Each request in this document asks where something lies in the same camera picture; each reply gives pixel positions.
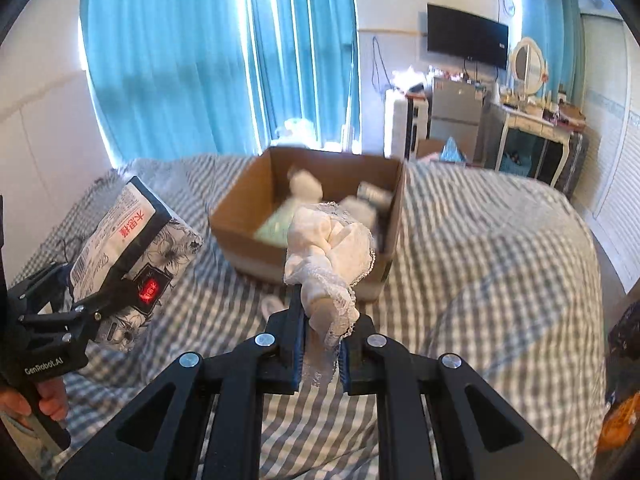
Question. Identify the white dressing table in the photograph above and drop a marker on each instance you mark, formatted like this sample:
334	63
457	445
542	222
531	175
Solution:
558	153

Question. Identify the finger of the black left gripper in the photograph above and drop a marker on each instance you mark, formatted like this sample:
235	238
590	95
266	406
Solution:
42	292
90	309

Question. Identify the gray checkered bed quilt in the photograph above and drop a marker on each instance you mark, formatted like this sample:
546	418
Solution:
500	270

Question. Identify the white tape roll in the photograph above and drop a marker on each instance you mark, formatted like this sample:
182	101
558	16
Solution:
377	197

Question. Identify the white sock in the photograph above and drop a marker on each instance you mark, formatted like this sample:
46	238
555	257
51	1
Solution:
304	186

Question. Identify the blue floral tissue pack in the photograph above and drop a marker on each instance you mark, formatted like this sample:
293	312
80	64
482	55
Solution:
274	230

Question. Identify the brown cardboard box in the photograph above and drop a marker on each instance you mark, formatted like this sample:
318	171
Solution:
264	185

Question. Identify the narrow blue curtain right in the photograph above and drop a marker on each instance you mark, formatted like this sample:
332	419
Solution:
556	26

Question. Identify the cream lace cloth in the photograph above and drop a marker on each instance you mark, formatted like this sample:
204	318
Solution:
329	252

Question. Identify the small cardboard box on floor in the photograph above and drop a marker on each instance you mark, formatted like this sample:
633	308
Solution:
438	149

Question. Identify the teal waste bin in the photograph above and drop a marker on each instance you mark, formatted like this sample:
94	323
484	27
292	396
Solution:
516	163

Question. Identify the white oval vanity mirror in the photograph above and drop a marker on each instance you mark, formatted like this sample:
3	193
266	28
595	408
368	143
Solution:
528	68

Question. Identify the silver mini fridge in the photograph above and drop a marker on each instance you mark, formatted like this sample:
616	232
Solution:
455	113

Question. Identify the black white tissue pack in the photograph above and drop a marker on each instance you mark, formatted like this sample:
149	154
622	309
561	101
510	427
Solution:
142	240

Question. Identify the black wall television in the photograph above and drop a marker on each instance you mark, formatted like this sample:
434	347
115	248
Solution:
468	36

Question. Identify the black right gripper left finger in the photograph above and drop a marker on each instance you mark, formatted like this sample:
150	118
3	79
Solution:
201	417

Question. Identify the white suitcase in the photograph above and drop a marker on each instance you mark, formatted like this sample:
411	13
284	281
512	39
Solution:
405	124

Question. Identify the clear water jug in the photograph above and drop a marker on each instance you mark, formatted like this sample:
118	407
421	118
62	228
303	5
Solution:
298	132

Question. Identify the white sliding wardrobe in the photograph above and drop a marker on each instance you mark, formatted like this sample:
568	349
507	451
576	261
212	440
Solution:
607	194

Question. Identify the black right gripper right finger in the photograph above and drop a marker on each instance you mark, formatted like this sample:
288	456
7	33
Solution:
438	418

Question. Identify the large blue curtain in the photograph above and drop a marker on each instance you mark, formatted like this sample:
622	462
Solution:
174	78

